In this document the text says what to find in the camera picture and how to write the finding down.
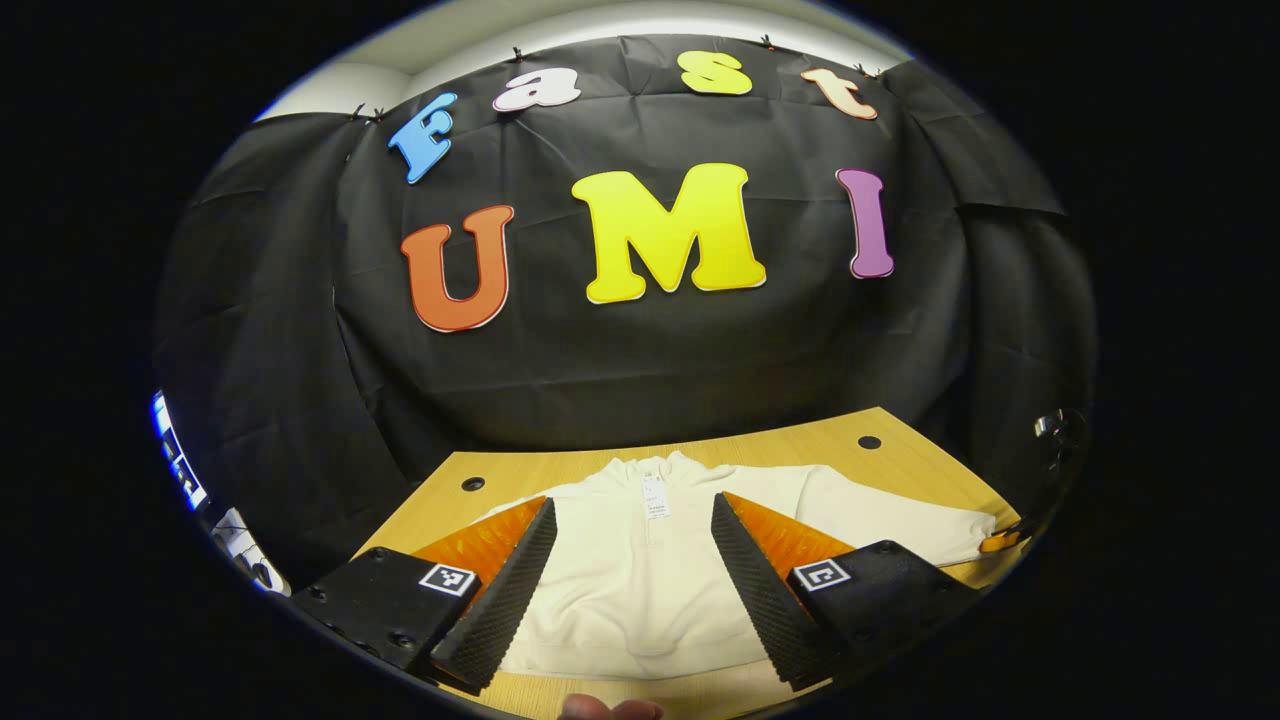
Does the white side table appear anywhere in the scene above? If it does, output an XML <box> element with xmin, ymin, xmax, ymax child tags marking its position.
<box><xmin>210</xmin><ymin>507</ymin><xmax>293</xmax><ymax>598</ymax></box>

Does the cream white garment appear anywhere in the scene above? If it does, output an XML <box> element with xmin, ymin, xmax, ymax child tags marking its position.
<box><xmin>470</xmin><ymin>450</ymin><xmax>999</xmax><ymax>683</ymax></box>

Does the black backdrop cloth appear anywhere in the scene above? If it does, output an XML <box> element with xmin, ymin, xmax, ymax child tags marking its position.
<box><xmin>152</xmin><ymin>35</ymin><xmax>1098</xmax><ymax>591</ymax></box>

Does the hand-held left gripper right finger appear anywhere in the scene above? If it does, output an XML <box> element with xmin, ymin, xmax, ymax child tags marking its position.
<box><xmin>710</xmin><ymin>491</ymin><xmax>986</xmax><ymax>693</ymax></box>

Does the computer monitor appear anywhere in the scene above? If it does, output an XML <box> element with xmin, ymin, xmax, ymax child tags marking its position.
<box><xmin>150</xmin><ymin>390</ymin><xmax>209</xmax><ymax>513</ymax></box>

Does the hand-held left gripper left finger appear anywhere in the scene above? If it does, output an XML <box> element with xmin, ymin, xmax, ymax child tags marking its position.
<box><xmin>290</xmin><ymin>495</ymin><xmax>559</xmax><ymax>698</ymax></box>

